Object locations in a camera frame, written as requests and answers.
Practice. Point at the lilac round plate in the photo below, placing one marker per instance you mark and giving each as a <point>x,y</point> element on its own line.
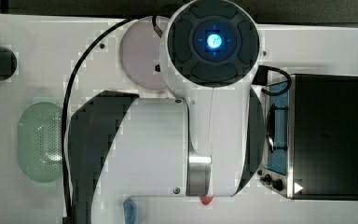
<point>139,55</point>

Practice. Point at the blue bowl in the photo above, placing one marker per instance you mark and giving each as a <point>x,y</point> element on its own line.
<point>130,211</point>

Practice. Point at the black toaster oven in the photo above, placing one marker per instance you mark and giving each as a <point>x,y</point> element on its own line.
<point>311,150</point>

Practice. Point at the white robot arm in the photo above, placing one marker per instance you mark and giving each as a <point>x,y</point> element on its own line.
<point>204,139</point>

